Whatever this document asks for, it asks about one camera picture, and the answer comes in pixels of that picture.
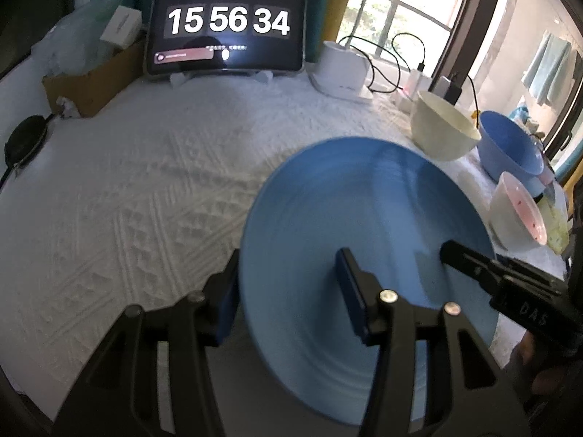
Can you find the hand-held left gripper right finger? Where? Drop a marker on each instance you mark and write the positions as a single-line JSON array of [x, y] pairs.
[[348, 291]]

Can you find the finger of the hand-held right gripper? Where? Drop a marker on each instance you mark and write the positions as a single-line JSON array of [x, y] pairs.
[[469, 264]]

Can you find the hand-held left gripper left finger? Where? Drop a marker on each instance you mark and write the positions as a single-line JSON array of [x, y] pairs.
[[226, 309]]

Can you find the white bowl pink inside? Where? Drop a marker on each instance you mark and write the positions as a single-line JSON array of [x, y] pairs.
[[512, 218]]

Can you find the blue plate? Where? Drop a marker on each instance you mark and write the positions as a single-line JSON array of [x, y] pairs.
[[328, 200]]

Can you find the large blue bowl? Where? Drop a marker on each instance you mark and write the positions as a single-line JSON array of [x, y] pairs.
[[510, 145]]

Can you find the cream bowl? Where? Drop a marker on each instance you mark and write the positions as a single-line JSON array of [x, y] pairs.
[[444, 132]]

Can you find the person's right hand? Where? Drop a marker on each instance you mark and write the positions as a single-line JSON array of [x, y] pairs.
[[529, 350]]

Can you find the yellow tissue pack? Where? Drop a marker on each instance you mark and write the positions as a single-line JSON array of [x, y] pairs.
[[555, 227]]

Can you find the white tablecloth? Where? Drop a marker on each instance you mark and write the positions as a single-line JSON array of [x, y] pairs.
[[150, 182]]

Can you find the blue plastic bag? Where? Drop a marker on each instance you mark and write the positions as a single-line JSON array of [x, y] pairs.
[[519, 114]]

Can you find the black charger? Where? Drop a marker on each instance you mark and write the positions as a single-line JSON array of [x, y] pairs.
[[451, 91]]

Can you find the white power strip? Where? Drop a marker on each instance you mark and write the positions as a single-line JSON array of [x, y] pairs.
[[405, 100]]

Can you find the white charger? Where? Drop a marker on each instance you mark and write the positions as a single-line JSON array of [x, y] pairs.
[[416, 79]]

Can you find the light blue hanging towel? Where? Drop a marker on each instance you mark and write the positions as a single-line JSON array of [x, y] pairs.
[[546, 68]]

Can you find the white cylindrical device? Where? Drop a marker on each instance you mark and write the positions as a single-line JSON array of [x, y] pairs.
[[341, 70]]

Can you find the crumpled paper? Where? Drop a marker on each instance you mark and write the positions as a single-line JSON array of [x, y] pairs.
[[67, 107]]

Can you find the black round pouch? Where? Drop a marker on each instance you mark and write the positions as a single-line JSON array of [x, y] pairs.
[[26, 143]]

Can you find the cardboard box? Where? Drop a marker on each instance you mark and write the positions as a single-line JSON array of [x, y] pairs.
[[91, 86]]

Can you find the balcony railing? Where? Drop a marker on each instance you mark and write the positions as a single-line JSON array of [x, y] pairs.
[[401, 7]]

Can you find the tablet with clock display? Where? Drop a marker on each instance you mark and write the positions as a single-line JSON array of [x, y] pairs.
[[227, 22]]

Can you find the yellow curtain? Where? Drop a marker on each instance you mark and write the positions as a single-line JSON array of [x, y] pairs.
[[342, 0]]

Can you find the small white box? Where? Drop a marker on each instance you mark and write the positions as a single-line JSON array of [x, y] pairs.
[[119, 27]]

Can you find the clear plastic bag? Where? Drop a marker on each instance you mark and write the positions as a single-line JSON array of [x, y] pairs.
[[77, 32]]

